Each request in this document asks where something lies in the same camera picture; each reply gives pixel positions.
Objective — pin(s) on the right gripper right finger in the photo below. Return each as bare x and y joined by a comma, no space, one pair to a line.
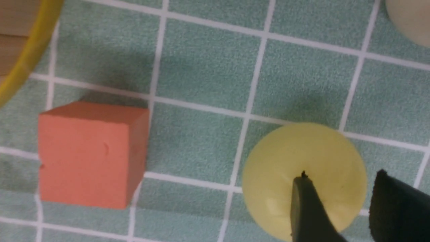
398,211

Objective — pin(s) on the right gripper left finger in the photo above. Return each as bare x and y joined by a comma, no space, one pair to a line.
309,220

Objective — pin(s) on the yellow bun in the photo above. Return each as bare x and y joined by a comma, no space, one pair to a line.
326,156

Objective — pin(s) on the beige bun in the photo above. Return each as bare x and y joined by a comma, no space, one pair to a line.
411,18

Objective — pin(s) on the bamboo steamer tray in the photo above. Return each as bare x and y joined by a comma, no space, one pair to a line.
26,27

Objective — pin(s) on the green checkered tablecloth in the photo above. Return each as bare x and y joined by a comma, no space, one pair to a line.
218,75

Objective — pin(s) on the orange cube block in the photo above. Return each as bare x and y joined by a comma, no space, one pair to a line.
92,154

